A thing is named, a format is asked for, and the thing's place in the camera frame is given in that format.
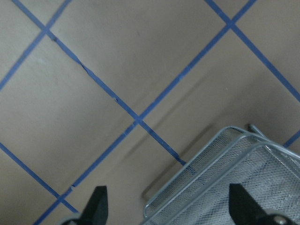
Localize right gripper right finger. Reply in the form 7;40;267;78
228;183;270;225

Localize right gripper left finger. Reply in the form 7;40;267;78
78;186;108;225

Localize clear wire shelf basket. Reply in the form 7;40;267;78
142;127;300;225

